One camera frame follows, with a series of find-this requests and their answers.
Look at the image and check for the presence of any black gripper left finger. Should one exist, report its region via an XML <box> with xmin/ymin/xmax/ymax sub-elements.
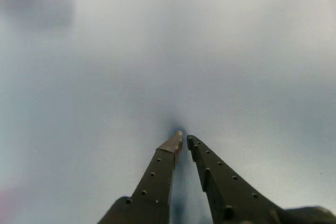
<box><xmin>97</xmin><ymin>130</ymin><xmax>184</xmax><ymax>224</ymax></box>

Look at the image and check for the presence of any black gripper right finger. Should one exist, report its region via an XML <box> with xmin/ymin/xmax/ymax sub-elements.
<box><xmin>186</xmin><ymin>134</ymin><xmax>289</xmax><ymax>224</ymax></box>

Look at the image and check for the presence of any dark blue-grey table mat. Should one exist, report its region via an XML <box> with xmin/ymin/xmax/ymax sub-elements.
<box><xmin>0</xmin><ymin>0</ymin><xmax>336</xmax><ymax>224</ymax></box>

